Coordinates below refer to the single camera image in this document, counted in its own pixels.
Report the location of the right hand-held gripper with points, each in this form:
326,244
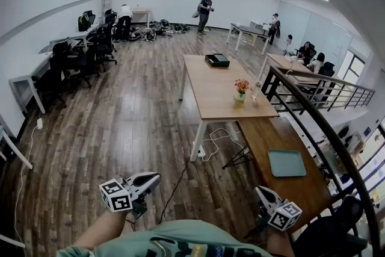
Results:
284,215

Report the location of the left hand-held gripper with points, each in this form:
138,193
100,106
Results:
117,197

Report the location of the person's left forearm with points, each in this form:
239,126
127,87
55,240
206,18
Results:
99,230

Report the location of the person's right forearm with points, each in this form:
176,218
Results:
278,243

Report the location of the dark wooden table black legs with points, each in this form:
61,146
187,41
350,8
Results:
288,189

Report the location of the teal plastic tray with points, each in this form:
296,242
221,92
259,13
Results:
286,163

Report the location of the person's green printed shirt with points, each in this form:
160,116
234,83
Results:
168,239

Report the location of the black office chair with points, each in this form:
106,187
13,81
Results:
328,231
105,42
110,17
84,60
52,69

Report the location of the dark metal stair railing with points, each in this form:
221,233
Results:
340,141

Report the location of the vase of orange flowers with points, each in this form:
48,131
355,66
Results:
241,90

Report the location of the light wooden table white legs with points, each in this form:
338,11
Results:
216,90

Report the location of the white charger block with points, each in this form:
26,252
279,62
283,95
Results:
39,123

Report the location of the black open storage box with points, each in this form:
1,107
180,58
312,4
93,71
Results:
217,60

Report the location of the white table leg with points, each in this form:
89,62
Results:
16,150

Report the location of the pile of black gear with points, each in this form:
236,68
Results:
159,30

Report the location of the black framed window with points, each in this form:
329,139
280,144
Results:
352,67

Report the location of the long white desk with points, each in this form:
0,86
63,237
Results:
75,37

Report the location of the dark top table white legs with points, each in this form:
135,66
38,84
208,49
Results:
246,30

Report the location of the small wooden desk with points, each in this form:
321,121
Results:
140,13

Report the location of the black and green backpack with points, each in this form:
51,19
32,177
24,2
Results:
83,22

